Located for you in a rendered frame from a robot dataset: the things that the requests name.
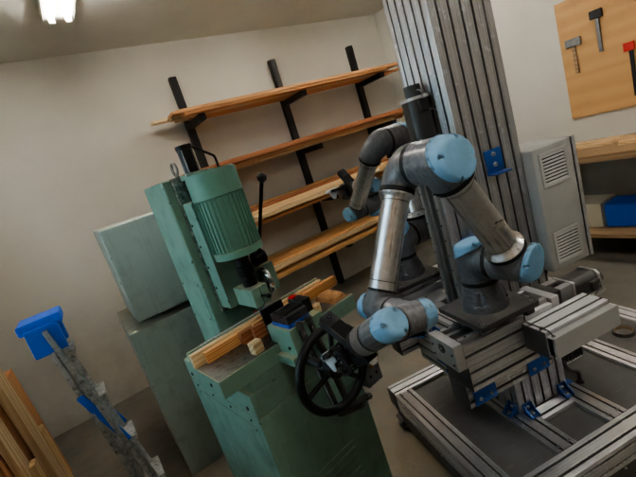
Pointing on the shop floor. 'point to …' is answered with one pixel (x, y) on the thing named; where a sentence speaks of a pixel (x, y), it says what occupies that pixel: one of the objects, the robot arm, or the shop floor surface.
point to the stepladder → (87, 390)
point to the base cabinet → (297, 437)
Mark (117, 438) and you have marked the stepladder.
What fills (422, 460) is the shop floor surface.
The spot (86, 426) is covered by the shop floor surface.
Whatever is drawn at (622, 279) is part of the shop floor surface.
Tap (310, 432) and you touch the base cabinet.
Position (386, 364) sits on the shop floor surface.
